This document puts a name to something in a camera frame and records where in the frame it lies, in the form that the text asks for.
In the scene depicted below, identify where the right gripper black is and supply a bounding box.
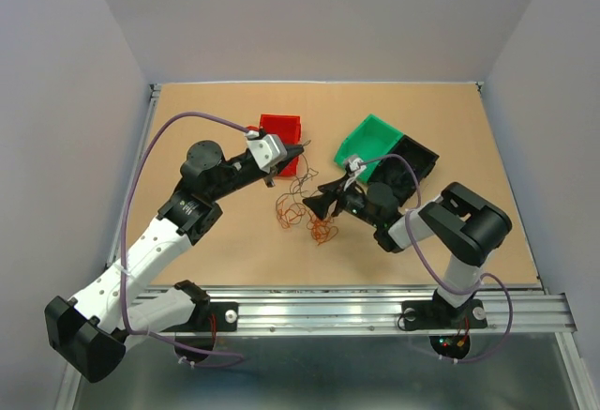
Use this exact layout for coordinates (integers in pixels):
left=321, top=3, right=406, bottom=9
left=301, top=173, right=381, bottom=228

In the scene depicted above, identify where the orange black cable bundle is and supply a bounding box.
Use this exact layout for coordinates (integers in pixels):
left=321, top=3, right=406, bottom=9
left=273, top=140, right=341, bottom=248

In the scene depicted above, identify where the black plastic bin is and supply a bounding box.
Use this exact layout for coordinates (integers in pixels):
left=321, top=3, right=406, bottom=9
left=367, top=133, right=441, bottom=205

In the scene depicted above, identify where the green plastic bin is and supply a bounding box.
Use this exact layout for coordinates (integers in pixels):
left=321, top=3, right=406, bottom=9
left=334, top=114, right=404, bottom=168

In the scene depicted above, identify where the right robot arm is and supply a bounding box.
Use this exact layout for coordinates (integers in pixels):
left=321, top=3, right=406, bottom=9
left=303, top=176, right=513, bottom=326

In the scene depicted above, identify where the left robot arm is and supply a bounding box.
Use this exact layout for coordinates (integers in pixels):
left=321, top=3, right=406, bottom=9
left=44, top=135, right=304, bottom=383

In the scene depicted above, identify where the red plastic bin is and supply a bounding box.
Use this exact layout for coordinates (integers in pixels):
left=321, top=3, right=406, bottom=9
left=247, top=114, right=301, bottom=177

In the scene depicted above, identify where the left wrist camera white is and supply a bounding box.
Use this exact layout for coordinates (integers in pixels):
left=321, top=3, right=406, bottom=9
left=245, top=129, right=287, bottom=173

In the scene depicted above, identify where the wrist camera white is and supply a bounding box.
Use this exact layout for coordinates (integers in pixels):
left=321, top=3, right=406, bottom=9
left=245, top=129, right=287, bottom=173
left=343, top=154, right=367, bottom=190

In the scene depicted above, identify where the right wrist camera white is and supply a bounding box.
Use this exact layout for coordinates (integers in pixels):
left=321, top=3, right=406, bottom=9
left=343, top=154, right=367, bottom=190

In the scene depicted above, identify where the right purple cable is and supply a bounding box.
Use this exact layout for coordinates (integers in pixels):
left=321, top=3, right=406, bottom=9
left=360, top=154, right=513, bottom=366

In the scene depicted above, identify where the purple cable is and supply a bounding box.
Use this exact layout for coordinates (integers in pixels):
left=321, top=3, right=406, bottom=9
left=360, top=154, right=513, bottom=366
left=119, top=112, right=257, bottom=370

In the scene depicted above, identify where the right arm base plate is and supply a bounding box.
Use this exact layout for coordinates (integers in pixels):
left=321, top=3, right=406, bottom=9
left=397, top=299, right=488, bottom=331

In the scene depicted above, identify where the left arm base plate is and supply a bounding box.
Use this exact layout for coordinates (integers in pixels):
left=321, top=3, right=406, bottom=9
left=171, top=301, right=239, bottom=332

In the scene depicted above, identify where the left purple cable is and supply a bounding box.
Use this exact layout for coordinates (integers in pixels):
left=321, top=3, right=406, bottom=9
left=119, top=112, right=257, bottom=370

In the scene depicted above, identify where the aluminium rail frame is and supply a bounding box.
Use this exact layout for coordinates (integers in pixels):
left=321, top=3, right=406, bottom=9
left=73, top=83, right=578, bottom=409

